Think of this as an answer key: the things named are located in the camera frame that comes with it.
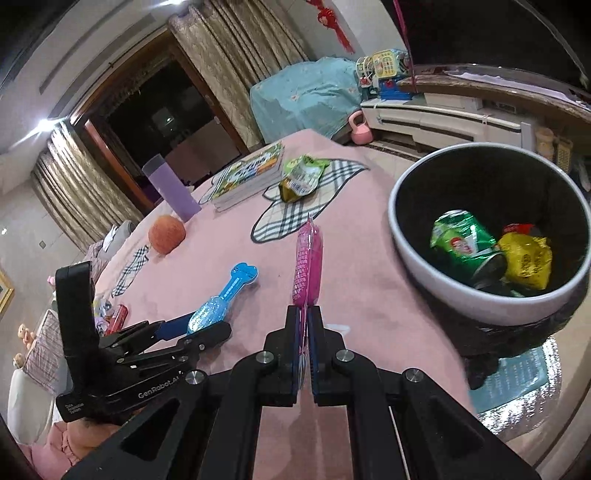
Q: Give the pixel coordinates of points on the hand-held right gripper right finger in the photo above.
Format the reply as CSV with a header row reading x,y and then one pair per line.
x,y
317,350

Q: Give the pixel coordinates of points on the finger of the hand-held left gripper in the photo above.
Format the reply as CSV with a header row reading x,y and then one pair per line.
x,y
173,325
203,339

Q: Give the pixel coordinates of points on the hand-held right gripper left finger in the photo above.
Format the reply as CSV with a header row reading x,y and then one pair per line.
x,y
291,341

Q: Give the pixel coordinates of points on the blue bone-shaped packet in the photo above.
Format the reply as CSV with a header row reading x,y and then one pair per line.
x,y
221,295

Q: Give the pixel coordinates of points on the pink packet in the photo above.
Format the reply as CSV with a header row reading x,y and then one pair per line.
x,y
308,263

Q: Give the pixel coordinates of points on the white bin with black liner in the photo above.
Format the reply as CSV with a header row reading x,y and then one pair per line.
x,y
415,277

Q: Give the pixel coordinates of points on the green snack wrapper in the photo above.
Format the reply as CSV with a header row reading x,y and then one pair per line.
x,y
302,177

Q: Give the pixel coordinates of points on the crushed green can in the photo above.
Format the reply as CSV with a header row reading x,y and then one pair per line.
x,y
461,244

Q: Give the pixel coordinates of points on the yellow snack wrapper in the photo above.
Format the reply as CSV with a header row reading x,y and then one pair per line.
x,y
526,263

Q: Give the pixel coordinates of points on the red snack packet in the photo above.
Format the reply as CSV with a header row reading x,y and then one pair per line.
x,y
519,229

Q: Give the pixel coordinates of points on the person's left forearm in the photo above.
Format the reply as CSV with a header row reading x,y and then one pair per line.
x,y
69,450

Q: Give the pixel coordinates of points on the red can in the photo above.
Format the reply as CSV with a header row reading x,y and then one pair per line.
x,y
115,319

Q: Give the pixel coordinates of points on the small plaid patch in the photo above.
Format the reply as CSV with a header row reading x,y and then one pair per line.
x,y
131,270

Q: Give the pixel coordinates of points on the orange ball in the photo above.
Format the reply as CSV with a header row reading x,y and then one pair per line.
x,y
166,235

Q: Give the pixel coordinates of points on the purple cup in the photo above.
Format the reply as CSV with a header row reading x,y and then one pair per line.
x,y
173,189

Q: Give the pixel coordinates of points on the beige patterned curtain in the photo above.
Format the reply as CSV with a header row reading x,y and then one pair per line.
x,y
240,69
78,184

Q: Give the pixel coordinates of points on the green cover book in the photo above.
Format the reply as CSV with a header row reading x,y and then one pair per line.
x,y
249,177

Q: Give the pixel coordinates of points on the pink kettlebell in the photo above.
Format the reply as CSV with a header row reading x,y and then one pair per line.
x,y
360,131

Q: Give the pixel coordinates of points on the blue covered furniture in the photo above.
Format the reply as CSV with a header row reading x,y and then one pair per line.
x,y
300,97

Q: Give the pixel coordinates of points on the white television stand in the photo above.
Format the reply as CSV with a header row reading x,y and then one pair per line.
x,y
438,120

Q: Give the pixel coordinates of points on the toy cash register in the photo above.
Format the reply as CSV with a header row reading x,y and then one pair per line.
x,y
383,74

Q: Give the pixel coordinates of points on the pink stick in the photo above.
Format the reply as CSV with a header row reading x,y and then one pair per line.
x,y
406,50

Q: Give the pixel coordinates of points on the red hanging knot decoration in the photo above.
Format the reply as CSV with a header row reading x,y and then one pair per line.
x,y
332,23

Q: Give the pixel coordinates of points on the black television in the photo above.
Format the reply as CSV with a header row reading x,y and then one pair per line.
x,y
485,32

